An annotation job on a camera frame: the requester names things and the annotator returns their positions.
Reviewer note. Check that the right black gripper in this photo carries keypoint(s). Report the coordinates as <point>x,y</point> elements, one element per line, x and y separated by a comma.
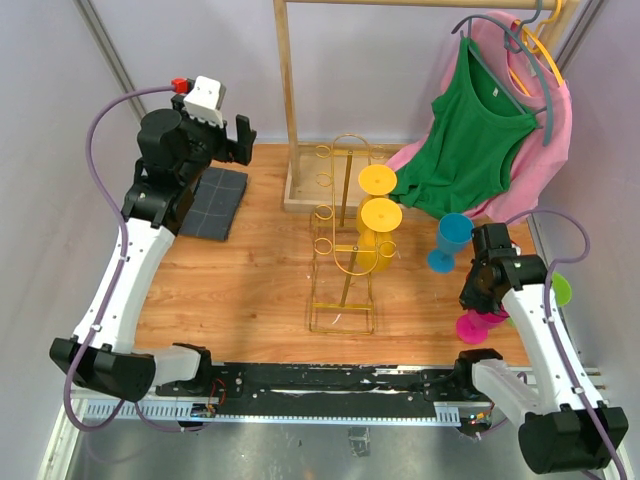
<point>470,300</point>

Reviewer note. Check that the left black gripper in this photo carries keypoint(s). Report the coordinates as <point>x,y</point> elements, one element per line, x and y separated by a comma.
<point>228,148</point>

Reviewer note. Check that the pink wine glass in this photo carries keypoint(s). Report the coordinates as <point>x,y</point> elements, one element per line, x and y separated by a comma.
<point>473,327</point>

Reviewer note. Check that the blue wine glass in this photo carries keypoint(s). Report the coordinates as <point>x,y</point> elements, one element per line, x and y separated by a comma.
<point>454,233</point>

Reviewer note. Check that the green wine glass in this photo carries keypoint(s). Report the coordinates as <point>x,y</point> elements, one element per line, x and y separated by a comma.
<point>560,290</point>

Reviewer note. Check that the yellow wine glass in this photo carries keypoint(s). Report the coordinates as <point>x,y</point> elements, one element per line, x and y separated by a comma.
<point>377,219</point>
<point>377,180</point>

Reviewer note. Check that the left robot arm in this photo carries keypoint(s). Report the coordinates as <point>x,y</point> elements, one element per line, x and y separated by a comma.
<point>177,145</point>

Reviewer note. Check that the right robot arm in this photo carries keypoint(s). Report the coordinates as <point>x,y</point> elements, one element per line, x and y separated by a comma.
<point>563,423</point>

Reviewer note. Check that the wooden clothes rack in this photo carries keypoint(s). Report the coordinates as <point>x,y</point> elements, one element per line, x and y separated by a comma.
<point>302,192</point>

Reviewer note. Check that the folded dark grey cloth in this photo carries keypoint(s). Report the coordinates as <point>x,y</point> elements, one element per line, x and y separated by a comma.
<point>216,202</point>

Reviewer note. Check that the green tank top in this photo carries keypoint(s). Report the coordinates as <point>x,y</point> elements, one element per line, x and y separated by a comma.
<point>475,135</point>

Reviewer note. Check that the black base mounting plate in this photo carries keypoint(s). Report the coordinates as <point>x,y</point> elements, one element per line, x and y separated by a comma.
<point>329,390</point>

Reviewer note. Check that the pink t-shirt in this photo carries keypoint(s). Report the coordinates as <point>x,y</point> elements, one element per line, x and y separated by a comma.
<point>535,164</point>

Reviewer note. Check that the yellow clothes hanger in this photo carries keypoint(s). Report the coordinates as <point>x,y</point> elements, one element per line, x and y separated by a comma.
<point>536,46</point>

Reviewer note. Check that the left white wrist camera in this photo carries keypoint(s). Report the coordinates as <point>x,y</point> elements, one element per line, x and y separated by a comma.
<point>204,101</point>

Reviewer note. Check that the gold wire glass rack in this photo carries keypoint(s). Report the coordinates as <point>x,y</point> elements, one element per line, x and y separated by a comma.
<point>342,294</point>

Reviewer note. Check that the aluminium frame rail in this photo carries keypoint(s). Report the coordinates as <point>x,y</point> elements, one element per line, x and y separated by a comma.
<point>105,44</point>

